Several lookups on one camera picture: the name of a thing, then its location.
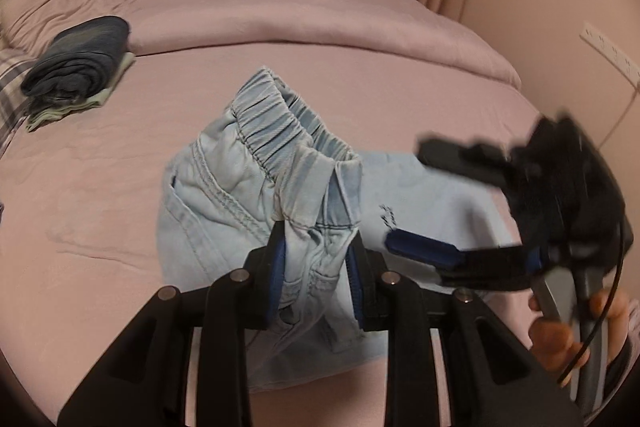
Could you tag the folded dark blue jeans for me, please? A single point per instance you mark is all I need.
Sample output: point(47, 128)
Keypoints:
point(75, 57)

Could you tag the folded light green cloth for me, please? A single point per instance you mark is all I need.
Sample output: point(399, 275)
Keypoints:
point(107, 94)

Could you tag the light blue strawberry pants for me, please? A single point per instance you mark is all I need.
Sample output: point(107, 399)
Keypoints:
point(225, 187)

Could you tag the pink duvet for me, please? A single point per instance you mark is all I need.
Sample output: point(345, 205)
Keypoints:
point(300, 17)

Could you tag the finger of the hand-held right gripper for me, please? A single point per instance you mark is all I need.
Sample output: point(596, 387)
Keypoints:
point(425, 252)
point(460, 162)

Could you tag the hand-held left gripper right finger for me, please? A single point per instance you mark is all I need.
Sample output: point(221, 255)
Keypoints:
point(352, 282)

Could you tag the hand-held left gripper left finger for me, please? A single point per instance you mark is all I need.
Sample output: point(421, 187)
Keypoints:
point(277, 277)

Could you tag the person's right hand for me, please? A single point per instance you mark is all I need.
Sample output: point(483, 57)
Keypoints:
point(550, 342)

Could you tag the white wall power strip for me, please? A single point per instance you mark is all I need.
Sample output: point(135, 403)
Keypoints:
point(610, 54)

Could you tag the plaid pillow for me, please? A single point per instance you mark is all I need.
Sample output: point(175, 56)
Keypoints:
point(10, 97)

